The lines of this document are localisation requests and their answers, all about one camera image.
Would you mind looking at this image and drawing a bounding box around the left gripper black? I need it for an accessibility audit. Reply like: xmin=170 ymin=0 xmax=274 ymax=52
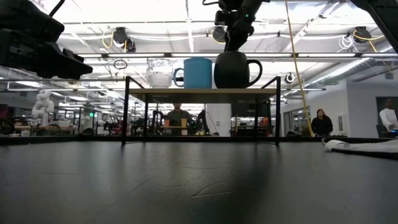
xmin=0 ymin=29 xmax=93 ymax=80

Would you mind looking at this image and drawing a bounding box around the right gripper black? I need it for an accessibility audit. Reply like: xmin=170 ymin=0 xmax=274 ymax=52
xmin=219 ymin=0 xmax=270 ymax=53

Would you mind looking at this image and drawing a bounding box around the black ceramic mug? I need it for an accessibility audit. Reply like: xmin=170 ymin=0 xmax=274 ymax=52
xmin=213 ymin=51 xmax=264 ymax=89

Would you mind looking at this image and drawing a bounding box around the blue plastic mug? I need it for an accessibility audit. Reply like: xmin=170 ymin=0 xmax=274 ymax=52
xmin=172 ymin=57 xmax=213 ymax=90

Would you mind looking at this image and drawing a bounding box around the clear glass footed cup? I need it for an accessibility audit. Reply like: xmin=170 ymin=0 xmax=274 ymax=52
xmin=146 ymin=58 xmax=174 ymax=89

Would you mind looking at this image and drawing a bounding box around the black-framed shelf with wooden top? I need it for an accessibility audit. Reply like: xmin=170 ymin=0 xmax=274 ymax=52
xmin=121 ymin=75 xmax=282 ymax=146

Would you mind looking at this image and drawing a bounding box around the black round wheel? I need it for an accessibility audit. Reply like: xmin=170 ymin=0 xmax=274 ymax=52
xmin=0 ymin=118 xmax=15 ymax=136

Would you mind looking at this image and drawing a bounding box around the person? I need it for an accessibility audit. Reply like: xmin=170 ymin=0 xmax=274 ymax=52
xmin=310 ymin=108 xmax=334 ymax=137
xmin=165 ymin=102 xmax=193 ymax=135
xmin=378 ymin=98 xmax=398 ymax=131

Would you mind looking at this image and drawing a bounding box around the white folded cloth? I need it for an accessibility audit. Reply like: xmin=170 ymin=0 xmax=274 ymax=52
xmin=322 ymin=138 xmax=398 ymax=156

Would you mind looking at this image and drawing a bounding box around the black ceiling cable reel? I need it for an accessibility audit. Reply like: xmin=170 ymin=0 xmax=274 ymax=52
xmin=212 ymin=26 xmax=227 ymax=44
xmin=111 ymin=26 xmax=129 ymax=48
xmin=353 ymin=26 xmax=371 ymax=44

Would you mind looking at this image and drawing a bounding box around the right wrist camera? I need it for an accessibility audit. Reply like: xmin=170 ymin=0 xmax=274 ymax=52
xmin=214 ymin=9 xmax=233 ymax=26

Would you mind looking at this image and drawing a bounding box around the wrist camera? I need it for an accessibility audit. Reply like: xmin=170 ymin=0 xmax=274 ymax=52
xmin=214 ymin=9 xmax=233 ymax=26
xmin=0 ymin=0 xmax=66 ymax=43

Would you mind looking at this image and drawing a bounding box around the black hanging cable loop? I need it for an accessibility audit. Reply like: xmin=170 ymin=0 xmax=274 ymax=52
xmin=113 ymin=58 xmax=129 ymax=70

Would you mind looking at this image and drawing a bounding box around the yellow hanging cable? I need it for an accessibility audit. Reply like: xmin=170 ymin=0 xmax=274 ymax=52
xmin=285 ymin=0 xmax=314 ymax=138

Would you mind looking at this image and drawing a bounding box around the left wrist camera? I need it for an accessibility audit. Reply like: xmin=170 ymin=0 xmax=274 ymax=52
xmin=0 ymin=0 xmax=66 ymax=43

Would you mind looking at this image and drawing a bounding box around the white coiled ceiling cable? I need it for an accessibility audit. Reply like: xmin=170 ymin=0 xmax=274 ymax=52
xmin=338 ymin=35 xmax=355 ymax=53

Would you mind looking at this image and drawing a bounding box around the silver ceiling air duct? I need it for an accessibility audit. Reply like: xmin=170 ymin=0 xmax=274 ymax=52
xmin=306 ymin=57 xmax=398 ymax=86

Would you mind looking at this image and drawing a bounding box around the white wall dispenser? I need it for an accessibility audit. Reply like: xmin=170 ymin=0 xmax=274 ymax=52
xmin=338 ymin=112 xmax=351 ymax=137

